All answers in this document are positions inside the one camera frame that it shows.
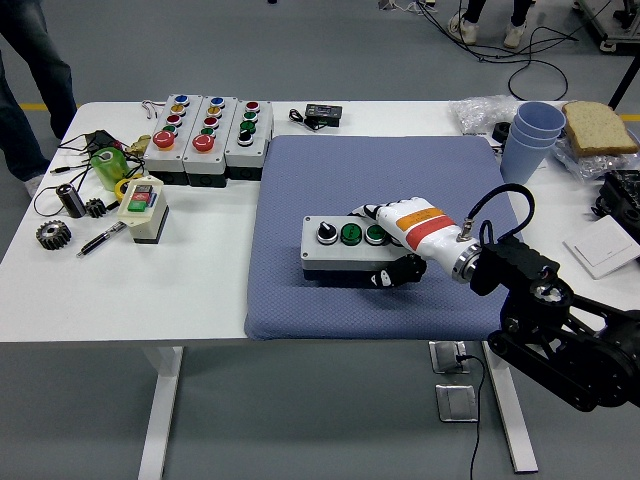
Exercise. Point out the black silver pen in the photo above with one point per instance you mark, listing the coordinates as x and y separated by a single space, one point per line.
100 241

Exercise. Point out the blue-grey padded mat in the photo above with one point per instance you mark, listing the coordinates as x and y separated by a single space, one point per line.
340 175

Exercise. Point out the silver metal hook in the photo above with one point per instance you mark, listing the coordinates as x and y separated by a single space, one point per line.
147 111

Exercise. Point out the small black gear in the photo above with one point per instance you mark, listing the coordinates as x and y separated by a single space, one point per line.
95 209

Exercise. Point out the clear plastic bag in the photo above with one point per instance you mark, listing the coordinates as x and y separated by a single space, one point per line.
590 167

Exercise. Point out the large dark steel gear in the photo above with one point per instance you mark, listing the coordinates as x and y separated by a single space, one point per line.
52 237

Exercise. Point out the small black digital meter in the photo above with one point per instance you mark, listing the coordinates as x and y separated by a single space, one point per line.
322 112

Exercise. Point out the black mechanical assembly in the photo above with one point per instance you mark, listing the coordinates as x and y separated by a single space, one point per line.
620 192

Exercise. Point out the white wall switch plate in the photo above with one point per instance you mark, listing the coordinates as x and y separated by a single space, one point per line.
600 247

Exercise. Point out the cream red-green switch box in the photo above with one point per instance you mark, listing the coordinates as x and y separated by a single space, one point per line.
145 230

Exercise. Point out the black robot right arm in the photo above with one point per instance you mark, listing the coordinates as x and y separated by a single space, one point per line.
520 260

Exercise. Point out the white table leg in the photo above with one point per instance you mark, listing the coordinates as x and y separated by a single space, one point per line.
505 415
162 400

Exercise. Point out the person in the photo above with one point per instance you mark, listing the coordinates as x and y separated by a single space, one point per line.
30 75
515 35

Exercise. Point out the grey five-button control box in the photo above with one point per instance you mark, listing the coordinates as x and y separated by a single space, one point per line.
200 162
160 160

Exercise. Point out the black power adapter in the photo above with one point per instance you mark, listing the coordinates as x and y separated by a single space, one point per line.
100 137

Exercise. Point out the aluminium frame rig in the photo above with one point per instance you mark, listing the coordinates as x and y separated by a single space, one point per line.
615 40

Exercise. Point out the silver floor socket box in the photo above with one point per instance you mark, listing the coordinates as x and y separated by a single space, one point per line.
445 357
456 404

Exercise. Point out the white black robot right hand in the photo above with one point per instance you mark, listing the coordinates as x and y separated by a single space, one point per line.
425 230

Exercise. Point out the yellow tape roll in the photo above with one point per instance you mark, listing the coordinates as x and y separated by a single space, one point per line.
120 190

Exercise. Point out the grey four-control button box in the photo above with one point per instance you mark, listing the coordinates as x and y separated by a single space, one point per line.
340 255
240 155

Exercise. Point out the clear bubble wrap bag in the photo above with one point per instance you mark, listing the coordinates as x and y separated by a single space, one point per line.
475 112

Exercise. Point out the black cylindrical capacitor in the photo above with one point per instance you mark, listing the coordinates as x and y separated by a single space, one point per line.
72 202

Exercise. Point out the green plastic cylinder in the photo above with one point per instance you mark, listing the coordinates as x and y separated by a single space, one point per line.
112 172

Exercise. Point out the light blue plastic cup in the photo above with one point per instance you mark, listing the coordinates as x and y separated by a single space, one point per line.
540 115
530 137
522 162

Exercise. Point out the black round plastic part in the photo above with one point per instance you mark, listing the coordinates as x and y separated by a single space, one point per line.
500 132

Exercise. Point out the slice of bread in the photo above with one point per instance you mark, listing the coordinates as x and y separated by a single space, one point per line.
597 127

